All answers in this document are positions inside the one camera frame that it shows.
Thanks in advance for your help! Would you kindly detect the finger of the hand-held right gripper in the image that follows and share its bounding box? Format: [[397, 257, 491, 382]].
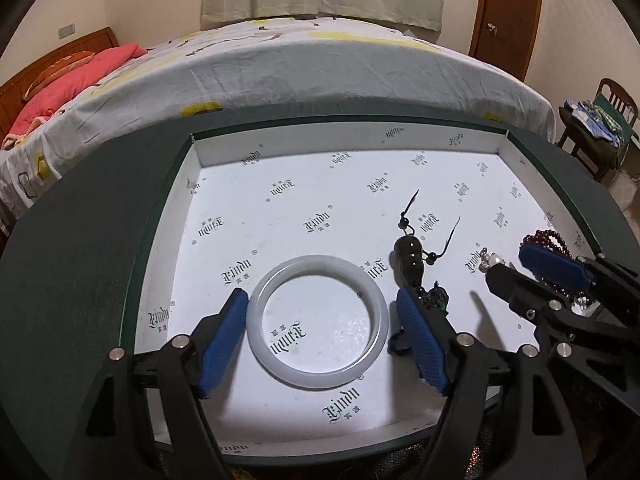
[[518, 242, 640, 326], [486, 264, 640, 408]]

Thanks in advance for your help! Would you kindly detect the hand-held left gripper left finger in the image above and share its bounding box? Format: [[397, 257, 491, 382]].
[[60, 287, 251, 480]]

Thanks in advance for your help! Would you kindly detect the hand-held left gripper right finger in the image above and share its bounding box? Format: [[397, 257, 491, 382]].
[[395, 287, 588, 480]]

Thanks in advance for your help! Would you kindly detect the dark red bead bracelet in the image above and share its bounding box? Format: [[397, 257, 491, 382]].
[[524, 229, 576, 296]]

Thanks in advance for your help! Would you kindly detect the pearl charm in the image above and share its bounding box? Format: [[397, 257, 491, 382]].
[[477, 246, 503, 273]]

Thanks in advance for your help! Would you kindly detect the black gourd pendant with cord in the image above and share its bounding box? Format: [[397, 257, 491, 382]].
[[387, 189, 461, 356]]

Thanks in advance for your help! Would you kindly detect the white jade bangle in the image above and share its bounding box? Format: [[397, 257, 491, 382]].
[[246, 255, 390, 389]]

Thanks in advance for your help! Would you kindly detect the white box with green rim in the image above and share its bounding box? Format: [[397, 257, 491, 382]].
[[120, 116, 621, 463]]

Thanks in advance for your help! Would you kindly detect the pile of clothes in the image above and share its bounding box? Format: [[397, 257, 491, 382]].
[[560, 99, 638, 161]]

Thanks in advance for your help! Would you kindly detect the wooden chair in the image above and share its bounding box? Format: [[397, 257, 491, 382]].
[[557, 78, 640, 183]]

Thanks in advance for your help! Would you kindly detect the brown wooden door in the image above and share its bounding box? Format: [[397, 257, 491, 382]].
[[467, 0, 546, 83]]

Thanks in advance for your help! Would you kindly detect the bed with patterned sheet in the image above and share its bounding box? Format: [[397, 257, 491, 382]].
[[0, 16, 556, 241]]

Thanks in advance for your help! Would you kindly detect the pink blanket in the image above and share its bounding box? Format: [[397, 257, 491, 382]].
[[2, 42, 148, 148]]

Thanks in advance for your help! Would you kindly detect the orange pillow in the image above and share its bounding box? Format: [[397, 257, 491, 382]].
[[22, 51, 96, 101]]

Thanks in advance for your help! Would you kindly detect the wooden headboard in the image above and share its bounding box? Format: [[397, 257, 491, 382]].
[[0, 27, 121, 133]]

